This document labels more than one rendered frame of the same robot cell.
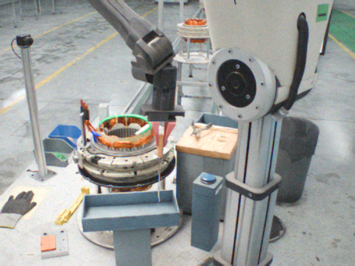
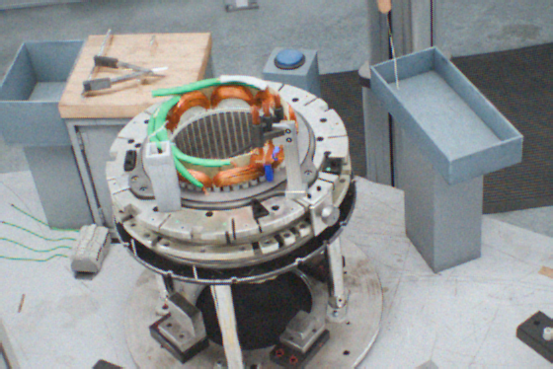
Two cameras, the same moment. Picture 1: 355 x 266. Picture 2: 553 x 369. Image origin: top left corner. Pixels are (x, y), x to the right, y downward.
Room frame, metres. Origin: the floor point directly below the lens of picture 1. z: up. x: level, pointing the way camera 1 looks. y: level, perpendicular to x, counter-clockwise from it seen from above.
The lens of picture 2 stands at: (1.22, 1.26, 1.95)
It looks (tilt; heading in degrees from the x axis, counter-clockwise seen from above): 40 degrees down; 263
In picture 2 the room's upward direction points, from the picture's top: 8 degrees counter-clockwise
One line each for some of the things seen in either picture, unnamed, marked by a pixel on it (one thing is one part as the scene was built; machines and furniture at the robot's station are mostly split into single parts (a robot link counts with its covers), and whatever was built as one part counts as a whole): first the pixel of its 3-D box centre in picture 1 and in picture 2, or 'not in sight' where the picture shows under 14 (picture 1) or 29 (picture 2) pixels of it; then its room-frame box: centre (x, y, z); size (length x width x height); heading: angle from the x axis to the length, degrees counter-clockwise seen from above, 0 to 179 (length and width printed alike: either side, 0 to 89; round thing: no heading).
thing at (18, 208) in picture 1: (16, 206); not in sight; (1.16, 0.62, 0.79); 0.24 x 0.13 x 0.02; 172
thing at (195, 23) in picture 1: (195, 30); not in sight; (3.41, -0.14, 1.05); 0.22 x 0.22 x 0.20
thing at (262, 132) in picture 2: (84, 113); (269, 125); (1.09, 0.29, 1.21); 0.04 x 0.04 x 0.03; 77
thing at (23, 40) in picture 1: (26, 41); not in sight; (1.40, 0.58, 1.37); 0.06 x 0.04 x 0.04; 57
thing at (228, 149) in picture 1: (209, 140); (138, 74); (1.23, -0.11, 1.05); 0.20 x 0.19 x 0.02; 161
